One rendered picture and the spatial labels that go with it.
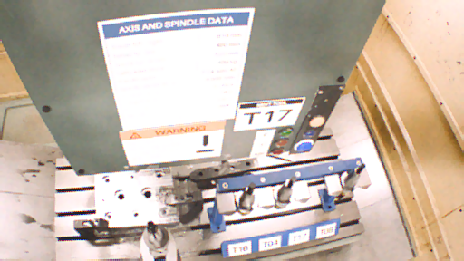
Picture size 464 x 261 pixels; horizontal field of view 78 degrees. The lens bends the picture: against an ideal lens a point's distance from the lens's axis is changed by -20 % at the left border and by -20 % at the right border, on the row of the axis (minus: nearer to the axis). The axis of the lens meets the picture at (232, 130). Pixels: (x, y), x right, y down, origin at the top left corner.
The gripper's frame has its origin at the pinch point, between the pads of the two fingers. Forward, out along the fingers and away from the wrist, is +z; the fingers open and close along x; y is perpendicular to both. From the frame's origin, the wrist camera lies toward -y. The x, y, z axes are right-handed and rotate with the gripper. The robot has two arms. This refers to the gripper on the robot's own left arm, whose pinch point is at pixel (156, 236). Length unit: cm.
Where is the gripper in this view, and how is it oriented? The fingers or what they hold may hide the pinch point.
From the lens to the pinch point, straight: 87.5
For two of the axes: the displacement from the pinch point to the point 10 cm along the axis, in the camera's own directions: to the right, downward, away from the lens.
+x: 9.8, -1.1, 1.8
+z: -1.9, -8.4, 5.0
